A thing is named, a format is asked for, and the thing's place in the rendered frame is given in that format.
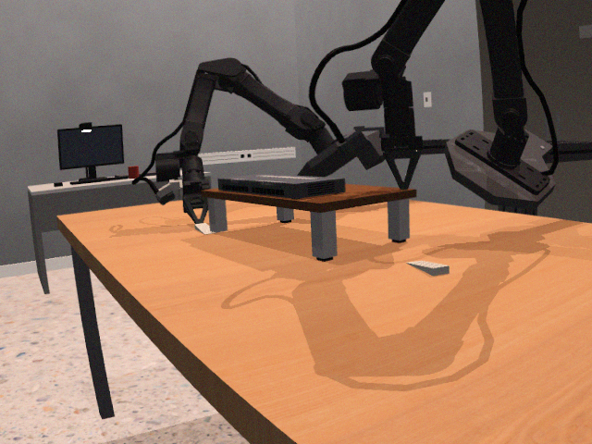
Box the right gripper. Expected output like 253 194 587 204
159 170 210 224

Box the grey network switch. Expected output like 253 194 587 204
218 174 345 199

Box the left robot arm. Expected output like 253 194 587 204
342 0 550 195

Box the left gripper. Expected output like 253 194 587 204
344 107 424 190

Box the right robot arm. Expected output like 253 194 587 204
155 57 334 182

